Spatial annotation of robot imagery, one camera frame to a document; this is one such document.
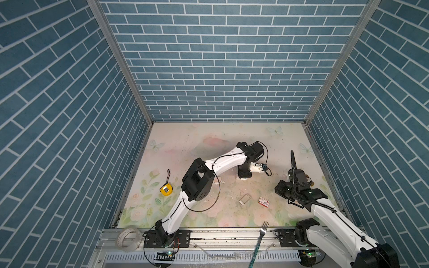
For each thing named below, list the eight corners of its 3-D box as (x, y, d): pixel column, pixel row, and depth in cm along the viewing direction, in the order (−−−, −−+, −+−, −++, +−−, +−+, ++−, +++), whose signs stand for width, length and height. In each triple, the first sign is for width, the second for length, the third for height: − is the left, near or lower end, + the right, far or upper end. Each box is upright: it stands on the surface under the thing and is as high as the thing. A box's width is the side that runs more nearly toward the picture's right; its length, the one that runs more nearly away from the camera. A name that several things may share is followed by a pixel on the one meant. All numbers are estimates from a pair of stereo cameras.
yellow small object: (160, 191, 89) (158, 189, 88) (169, 184, 92) (168, 182, 90) (165, 197, 87) (164, 196, 85) (174, 189, 90) (173, 188, 88)
